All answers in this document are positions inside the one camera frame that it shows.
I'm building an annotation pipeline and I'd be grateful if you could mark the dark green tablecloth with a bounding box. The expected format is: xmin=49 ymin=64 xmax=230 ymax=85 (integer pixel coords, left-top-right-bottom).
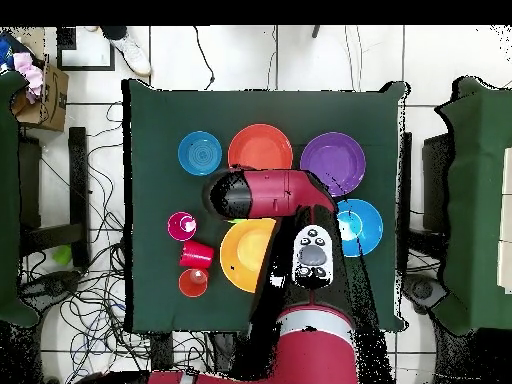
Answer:
xmin=121 ymin=78 xmax=411 ymax=335

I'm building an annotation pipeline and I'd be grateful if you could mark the purple bowl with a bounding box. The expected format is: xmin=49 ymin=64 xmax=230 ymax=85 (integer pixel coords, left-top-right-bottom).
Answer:
xmin=299 ymin=131 xmax=367 ymax=198

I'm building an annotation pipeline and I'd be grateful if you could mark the red cup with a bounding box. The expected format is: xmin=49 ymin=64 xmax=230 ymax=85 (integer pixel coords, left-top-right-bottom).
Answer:
xmin=178 ymin=239 xmax=216 ymax=270

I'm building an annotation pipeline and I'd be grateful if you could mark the black square frame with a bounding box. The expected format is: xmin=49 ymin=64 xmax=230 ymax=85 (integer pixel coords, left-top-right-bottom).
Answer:
xmin=56 ymin=25 xmax=116 ymax=72

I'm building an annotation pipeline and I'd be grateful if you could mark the deep blue bowl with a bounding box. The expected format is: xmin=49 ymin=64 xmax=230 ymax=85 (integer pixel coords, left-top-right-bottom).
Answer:
xmin=335 ymin=198 xmax=384 ymax=258

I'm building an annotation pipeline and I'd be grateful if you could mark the white box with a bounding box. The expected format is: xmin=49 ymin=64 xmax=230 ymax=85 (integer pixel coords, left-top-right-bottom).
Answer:
xmin=496 ymin=146 xmax=512 ymax=295

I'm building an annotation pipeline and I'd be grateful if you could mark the cardboard box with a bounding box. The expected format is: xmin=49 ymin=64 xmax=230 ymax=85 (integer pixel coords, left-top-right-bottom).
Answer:
xmin=10 ymin=59 xmax=70 ymax=133

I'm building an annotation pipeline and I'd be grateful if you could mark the black bench frame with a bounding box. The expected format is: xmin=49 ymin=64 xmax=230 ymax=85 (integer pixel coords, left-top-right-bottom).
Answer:
xmin=17 ymin=126 xmax=91 ymax=269

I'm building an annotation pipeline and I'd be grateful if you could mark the orange cup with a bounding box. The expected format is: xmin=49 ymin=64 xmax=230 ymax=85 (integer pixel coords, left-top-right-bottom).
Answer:
xmin=178 ymin=267 xmax=210 ymax=299

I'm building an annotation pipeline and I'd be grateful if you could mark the person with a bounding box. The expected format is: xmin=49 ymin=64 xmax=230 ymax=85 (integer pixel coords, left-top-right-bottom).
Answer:
xmin=82 ymin=25 xmax=153 ymax=78

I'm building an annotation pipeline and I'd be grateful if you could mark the grey floor equipment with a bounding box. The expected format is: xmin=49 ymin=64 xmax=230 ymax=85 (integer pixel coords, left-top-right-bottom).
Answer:
xmin=401 ymin=273 xmax=447 ymax=315

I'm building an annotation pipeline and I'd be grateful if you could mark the lime green cup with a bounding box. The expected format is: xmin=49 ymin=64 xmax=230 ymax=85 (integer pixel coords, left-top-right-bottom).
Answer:
xmin=52 ymin=243 xmax=74 ymax=266

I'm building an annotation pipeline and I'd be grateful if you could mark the black cabinet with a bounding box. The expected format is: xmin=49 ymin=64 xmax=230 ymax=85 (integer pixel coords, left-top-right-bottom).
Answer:
xmin=421 ymin=131 xmax=455 ymax=233

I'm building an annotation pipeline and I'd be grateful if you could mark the light orange bowl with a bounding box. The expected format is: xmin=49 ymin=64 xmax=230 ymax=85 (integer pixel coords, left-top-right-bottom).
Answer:
xmin=219 ymin=218 xmax=278 ymax=294

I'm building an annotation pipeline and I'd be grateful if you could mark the pink cloth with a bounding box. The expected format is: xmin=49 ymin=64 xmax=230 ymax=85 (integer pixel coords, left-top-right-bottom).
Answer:
xmin=12 ymin=51 xmax=44 ymax=103

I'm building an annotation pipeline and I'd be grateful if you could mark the small blue ringed bowl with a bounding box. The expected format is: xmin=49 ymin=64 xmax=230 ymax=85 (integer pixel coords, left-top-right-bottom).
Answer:
xmin=177 ymin=130 xmax=223 ymax=177

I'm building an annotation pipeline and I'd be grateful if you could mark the pink cup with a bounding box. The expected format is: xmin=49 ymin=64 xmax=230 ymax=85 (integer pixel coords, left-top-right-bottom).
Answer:
xmin=166 ymin=211 xmax=198 ymax=242

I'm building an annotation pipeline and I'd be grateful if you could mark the green cloth covered table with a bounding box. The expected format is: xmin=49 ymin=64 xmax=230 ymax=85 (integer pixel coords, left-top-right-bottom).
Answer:
xmin=0 ymin=70 xmax=41 ymax=329
xmin=433 ymin=75 xmax=512 ymax=337

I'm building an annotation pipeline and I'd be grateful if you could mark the wide orange-red bowl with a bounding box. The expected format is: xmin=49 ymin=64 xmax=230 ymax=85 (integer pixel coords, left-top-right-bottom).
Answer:
xmin=227 ymin=123 xmax=294 ymax=171

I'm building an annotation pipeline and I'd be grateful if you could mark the tangle of floor cables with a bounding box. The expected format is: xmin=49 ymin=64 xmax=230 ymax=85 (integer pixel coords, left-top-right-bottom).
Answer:
xmin=19 ymin=101 xmax=135 ymax=384

